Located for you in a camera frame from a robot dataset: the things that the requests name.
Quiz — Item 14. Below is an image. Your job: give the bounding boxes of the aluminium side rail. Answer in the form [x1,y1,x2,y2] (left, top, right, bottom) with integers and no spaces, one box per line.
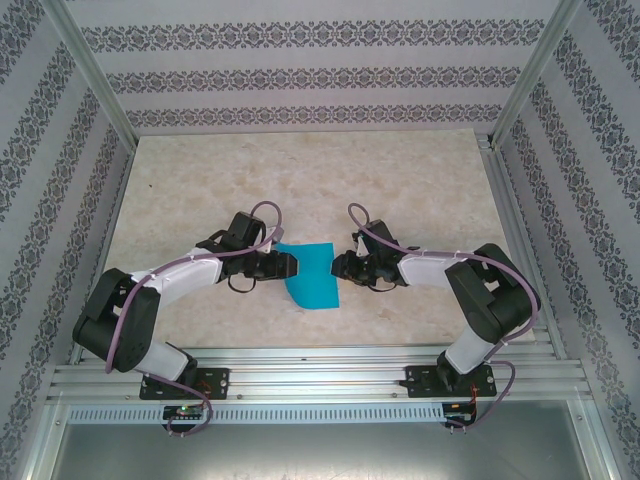
[479,132,570,361]
[69,143,139,364]

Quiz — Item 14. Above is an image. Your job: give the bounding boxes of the aluminium frame post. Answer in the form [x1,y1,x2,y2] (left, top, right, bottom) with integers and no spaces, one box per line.
[492,0,585,150]
[42,0,140,147]

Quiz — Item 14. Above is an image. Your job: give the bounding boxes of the slotted grey cable duct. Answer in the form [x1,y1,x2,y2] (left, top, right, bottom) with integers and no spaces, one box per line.
[67,403,447,425]

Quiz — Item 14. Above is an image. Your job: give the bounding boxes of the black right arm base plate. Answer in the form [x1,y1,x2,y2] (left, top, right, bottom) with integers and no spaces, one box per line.
[405,364,497,399]

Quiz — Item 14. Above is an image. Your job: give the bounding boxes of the grey metal sheet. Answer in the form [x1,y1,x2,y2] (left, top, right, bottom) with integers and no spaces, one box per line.
[49,422,599,480]

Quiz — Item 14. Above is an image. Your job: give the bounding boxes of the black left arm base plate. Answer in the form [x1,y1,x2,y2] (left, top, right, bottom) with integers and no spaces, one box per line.
[139,367,231,401]

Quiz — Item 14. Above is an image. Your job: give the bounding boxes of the thin black left gripper cable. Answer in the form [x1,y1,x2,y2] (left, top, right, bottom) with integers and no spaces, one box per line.
[227,273,259,296]

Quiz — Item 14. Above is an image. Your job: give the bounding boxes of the aluminium mounting rail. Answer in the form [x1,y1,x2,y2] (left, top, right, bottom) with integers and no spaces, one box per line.
[47,344,589,405]

